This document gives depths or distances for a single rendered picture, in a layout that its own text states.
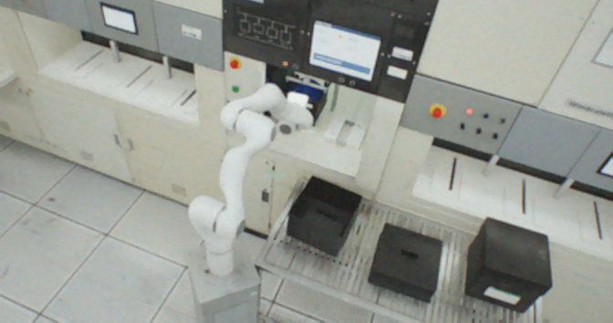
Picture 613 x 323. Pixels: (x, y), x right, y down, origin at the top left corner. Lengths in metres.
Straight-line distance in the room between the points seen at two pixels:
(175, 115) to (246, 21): 0.87
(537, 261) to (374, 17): 1.24
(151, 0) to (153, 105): 0.72
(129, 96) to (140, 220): 0.90
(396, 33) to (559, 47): 0.59
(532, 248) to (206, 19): 1.77
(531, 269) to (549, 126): 0.61
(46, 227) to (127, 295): 0.79
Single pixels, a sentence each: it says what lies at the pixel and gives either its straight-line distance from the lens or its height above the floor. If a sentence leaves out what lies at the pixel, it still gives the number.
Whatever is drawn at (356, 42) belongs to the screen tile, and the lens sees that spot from 1.87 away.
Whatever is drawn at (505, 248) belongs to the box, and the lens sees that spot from 2.13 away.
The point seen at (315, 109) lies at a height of 1.06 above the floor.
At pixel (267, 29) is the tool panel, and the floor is 1.58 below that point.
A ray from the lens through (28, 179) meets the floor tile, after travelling 3.76.
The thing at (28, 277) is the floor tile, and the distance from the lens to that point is 3.22.
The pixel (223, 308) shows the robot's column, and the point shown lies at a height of 0.62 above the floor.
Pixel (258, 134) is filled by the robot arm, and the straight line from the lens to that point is 1.61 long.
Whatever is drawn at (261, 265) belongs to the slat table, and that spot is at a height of 0.76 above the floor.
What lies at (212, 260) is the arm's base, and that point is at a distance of 1.94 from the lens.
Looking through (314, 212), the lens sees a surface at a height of 0.77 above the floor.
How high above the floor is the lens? 2.54
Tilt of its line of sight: 44 degrees down
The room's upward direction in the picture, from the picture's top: 8 degrees clockwise
